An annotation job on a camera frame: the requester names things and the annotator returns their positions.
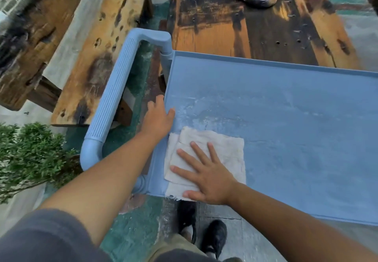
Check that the person's left forearm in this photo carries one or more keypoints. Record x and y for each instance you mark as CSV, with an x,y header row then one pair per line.
x,y
109,182

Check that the person's right forearm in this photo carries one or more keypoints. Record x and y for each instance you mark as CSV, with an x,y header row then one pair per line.
x,y
295,229

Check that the person's right hand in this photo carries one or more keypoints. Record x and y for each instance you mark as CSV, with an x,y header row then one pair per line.
x,y
212,182

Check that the person's black right shoe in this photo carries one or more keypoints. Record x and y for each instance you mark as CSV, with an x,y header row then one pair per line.
x,y
215,235

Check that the potted green shrub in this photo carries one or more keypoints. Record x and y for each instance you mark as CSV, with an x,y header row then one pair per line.
x,y
29,155

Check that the white cleaning cloth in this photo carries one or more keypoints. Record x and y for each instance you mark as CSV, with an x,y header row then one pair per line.
x,y
230,149

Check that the person's left hand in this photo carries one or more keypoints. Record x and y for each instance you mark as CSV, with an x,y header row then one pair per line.
x,y
156,120

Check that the person's black left shoe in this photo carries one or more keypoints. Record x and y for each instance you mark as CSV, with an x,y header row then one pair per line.
x,y
187,217

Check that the person's black shoe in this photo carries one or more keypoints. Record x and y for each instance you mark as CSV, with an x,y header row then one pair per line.
x,y
187,217
215,235

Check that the rustic wooden table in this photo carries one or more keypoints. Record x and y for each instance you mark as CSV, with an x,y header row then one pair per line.
x,y
212,25

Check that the blue plastic cart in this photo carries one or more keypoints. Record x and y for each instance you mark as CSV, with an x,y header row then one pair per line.
x,y
280,123

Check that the gray shirt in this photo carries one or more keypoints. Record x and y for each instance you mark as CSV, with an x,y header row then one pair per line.
x,y
44,235

